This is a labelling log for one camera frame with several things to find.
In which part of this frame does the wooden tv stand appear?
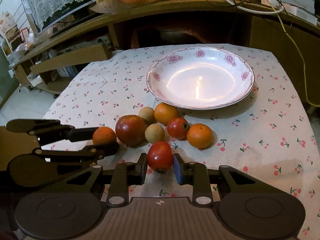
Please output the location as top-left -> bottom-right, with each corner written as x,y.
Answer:
14,0 -> 319,105

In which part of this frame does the orange mandarin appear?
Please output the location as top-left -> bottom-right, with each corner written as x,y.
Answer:
187,124 -> 214,149
154,102 -> 179,126
92,126 -> 117,145

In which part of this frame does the glass fruit basket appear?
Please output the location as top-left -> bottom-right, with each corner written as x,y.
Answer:
90,0 -> 157,15

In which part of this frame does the blue white box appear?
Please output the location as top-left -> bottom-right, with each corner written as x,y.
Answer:
57,66 -> 79,78

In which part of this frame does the television screen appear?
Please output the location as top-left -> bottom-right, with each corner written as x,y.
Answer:
23,0 -> 108,40

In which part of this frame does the brown kiwi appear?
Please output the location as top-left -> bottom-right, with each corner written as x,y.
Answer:
138,107 -> 155,126
145,124 -> 165,144

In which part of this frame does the yellow cable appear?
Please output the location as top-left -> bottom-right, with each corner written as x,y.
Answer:
172,0 -> 320,108

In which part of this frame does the red tomato front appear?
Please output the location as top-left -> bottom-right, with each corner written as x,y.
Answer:
147,141 -> 173,174

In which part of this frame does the red tomato back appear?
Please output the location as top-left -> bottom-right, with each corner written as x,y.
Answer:
167,117 -> 189,140

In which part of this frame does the brown kiwi back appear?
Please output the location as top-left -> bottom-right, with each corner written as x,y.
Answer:
138,107 -> 155,126

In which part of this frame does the brown kiwi front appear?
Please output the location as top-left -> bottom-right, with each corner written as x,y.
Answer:
145,124 -> 165,144

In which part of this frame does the dark red apple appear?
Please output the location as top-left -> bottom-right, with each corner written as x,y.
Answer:
116,115 -> 147,147

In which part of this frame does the white power strip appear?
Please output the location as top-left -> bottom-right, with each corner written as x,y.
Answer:
261,0 -> 318,25

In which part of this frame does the silver set-top box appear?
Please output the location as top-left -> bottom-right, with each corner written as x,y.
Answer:
48,35 -> 111,58

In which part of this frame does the red tomato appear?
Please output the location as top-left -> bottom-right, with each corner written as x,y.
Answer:
167,117 -> 189,140
147,141 -> 173,174

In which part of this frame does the white cable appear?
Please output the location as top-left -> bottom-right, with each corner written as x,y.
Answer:
212,0 -> 284,15

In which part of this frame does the white floral plate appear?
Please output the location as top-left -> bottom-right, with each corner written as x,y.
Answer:
146,47 -> 255,110

